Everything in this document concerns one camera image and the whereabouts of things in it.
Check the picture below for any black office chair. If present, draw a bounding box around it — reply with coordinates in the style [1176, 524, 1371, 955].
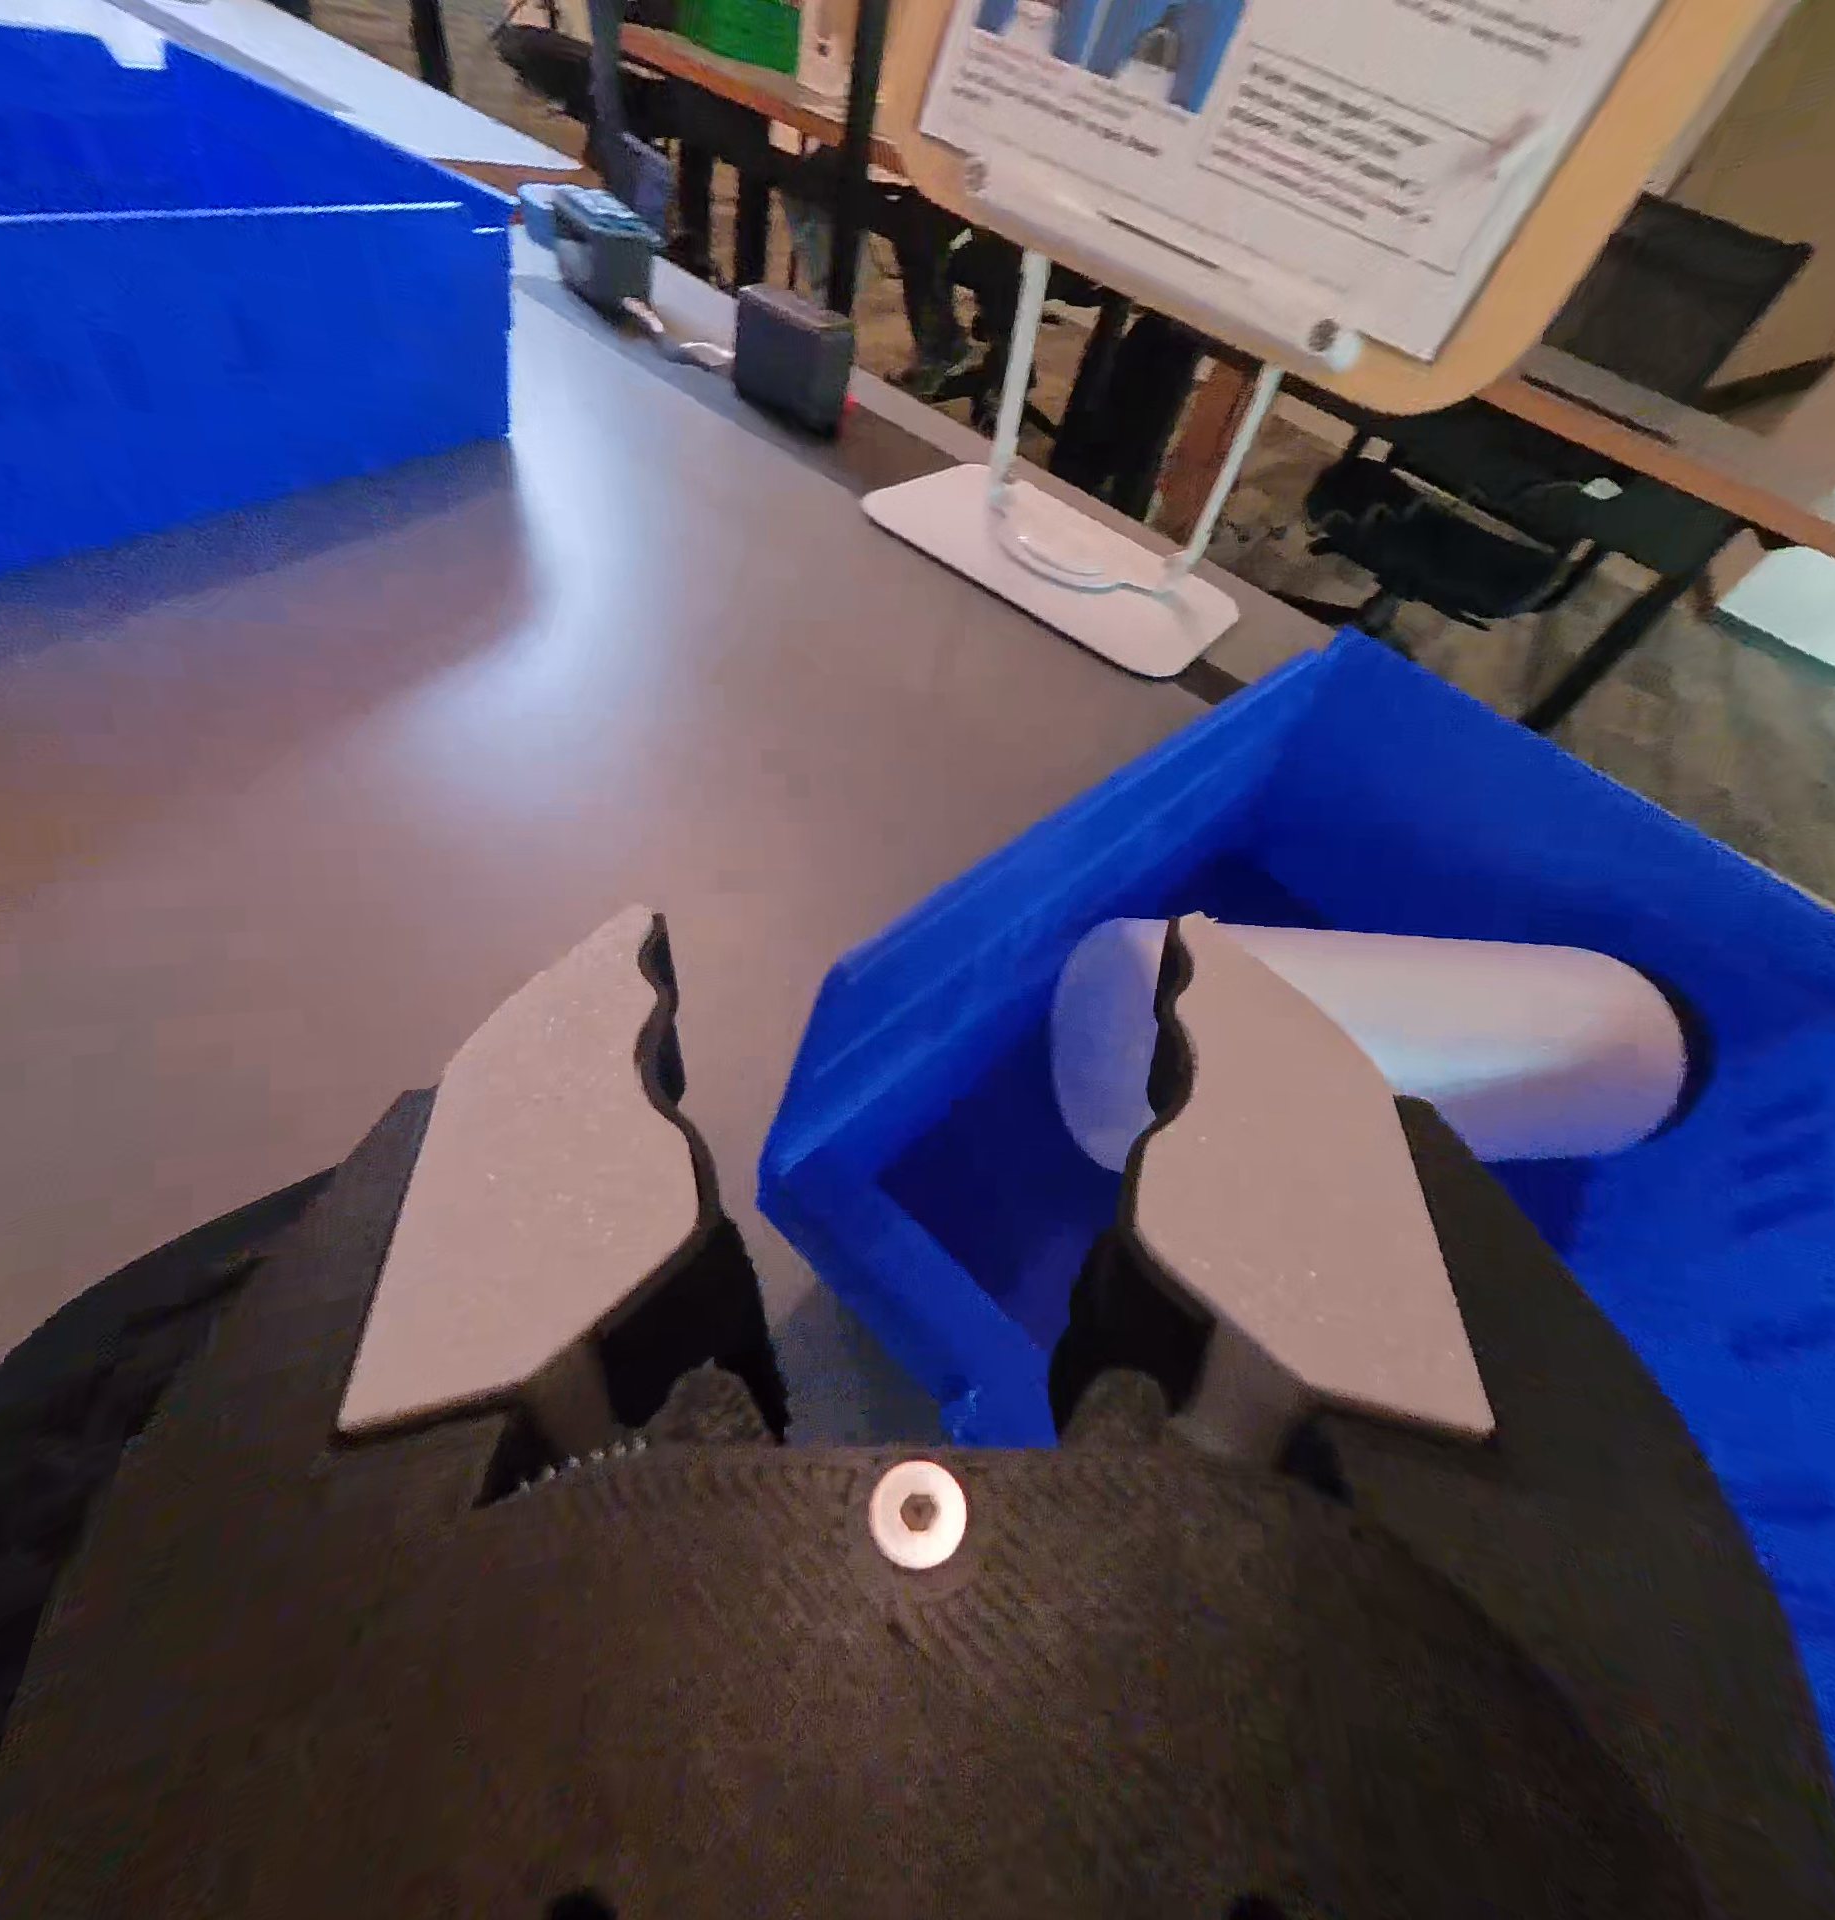
[1298, 434, 1596, 634]
[1544, 195, 1819, 417]

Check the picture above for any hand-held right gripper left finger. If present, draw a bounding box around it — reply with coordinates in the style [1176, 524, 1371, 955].
[337, 905, 791, 1463]

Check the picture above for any blue plastic bin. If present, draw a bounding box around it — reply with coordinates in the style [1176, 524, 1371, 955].
[0, 21, 517, 590]
[758, 627, 1835, 1861]

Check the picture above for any wooden desk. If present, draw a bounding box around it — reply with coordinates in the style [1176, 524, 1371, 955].
[1472, 344, 1835, 736]
[617, 21, 920, 159]

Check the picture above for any white cable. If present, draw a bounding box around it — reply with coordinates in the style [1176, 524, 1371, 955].
[624, 297, 739, 372]

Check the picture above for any white plastic bottle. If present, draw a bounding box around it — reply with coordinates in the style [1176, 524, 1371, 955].
[1047, 917, 1691, 1172]

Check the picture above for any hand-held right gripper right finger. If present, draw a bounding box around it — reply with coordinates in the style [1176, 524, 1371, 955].
[1053, 914, 1498, 1463]

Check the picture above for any dark grey box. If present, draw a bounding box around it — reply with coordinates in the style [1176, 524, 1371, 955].
[731, 283, 854, 439]

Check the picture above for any green crate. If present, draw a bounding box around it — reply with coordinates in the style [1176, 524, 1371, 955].
[673, 0, 808, 68]

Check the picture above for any wooden sign board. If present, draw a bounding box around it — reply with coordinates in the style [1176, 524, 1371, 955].
[887, 0, 1806, 420]

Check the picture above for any grey battery charger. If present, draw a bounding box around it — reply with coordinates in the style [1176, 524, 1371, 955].
[548, 187, 665, 312]

